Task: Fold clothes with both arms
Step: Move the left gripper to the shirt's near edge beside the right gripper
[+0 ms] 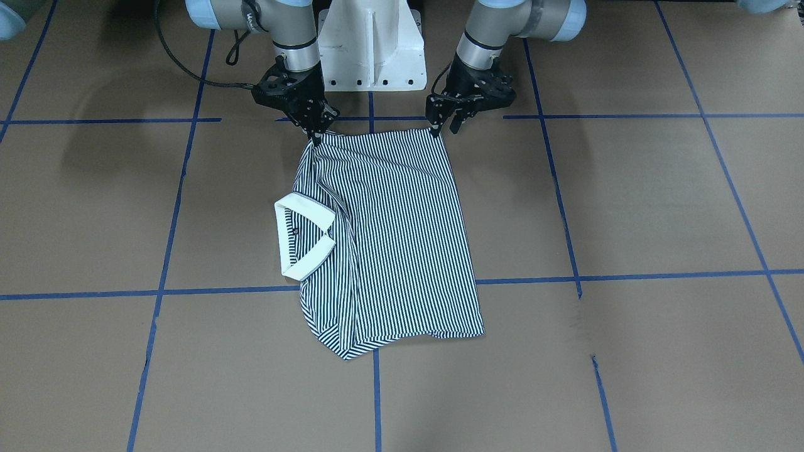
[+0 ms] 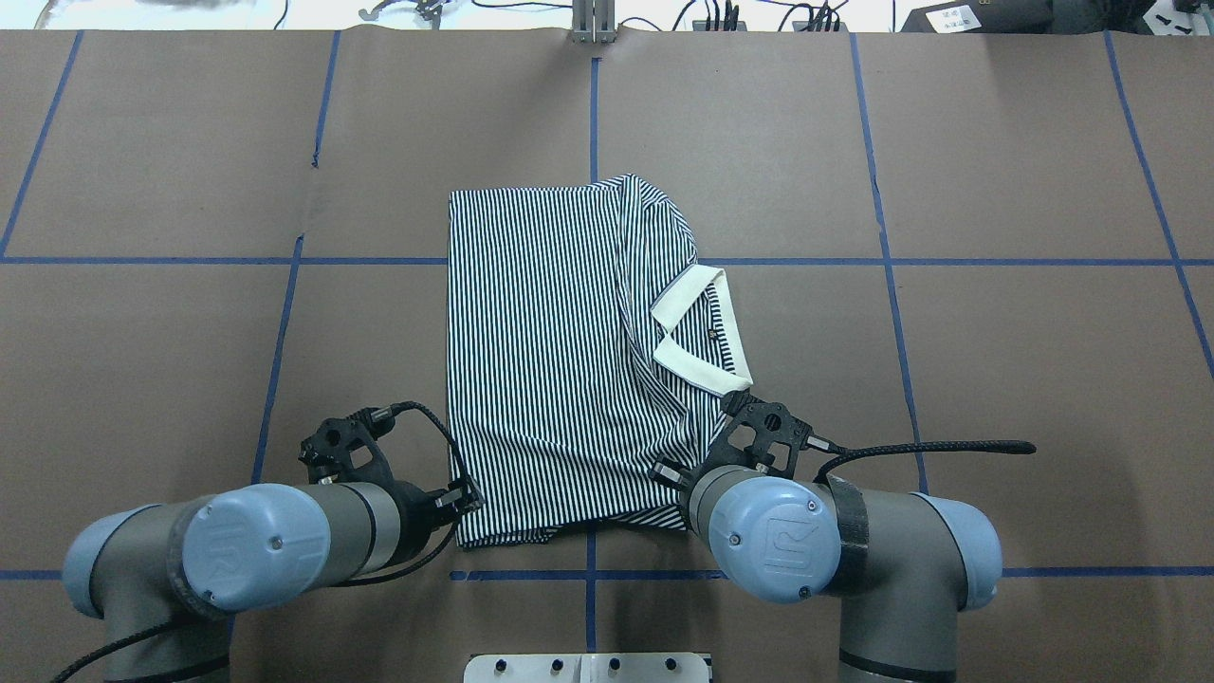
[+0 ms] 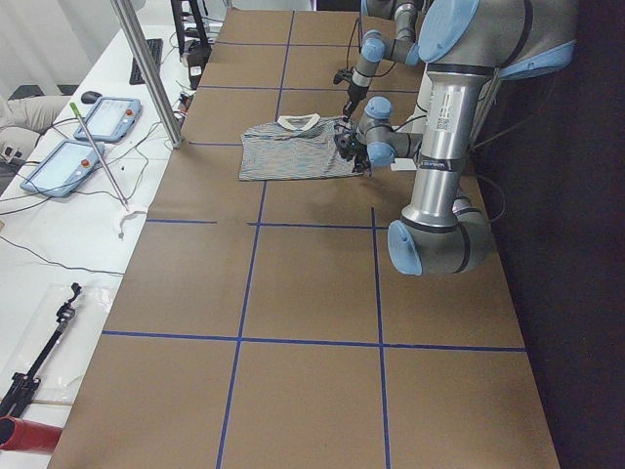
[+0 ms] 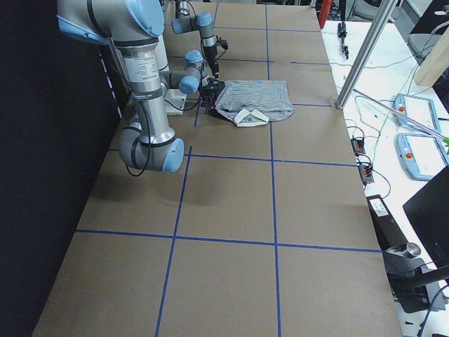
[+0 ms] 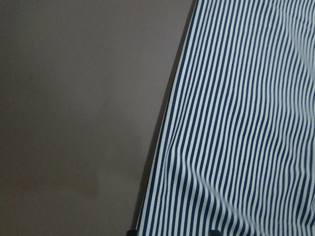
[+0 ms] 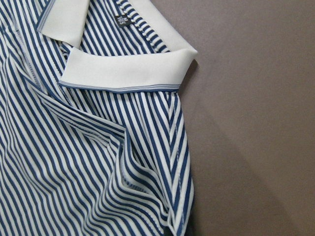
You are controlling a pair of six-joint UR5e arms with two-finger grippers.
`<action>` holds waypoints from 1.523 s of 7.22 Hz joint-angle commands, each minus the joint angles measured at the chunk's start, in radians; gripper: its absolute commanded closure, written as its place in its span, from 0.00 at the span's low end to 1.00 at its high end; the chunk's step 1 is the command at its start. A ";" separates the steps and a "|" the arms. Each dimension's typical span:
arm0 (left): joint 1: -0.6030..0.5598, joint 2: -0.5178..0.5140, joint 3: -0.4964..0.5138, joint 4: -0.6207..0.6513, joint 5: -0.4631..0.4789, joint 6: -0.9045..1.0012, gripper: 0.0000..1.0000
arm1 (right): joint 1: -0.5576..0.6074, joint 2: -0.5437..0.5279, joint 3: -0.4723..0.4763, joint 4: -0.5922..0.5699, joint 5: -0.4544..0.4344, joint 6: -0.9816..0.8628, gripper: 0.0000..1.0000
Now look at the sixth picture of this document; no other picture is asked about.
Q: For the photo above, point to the striped polo shirt white collar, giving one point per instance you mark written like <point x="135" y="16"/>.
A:
<point x="92" y="134"/>

